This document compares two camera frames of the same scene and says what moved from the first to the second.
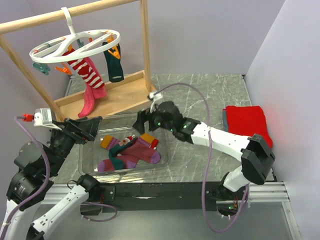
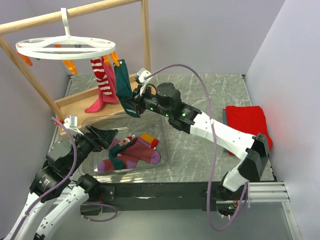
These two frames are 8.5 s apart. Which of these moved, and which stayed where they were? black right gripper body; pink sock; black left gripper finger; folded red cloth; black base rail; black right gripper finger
Moved: black right gripper body; pink sock; black left gripper finger; black right gripper finger
Stayed: folded red cloth; black base rail
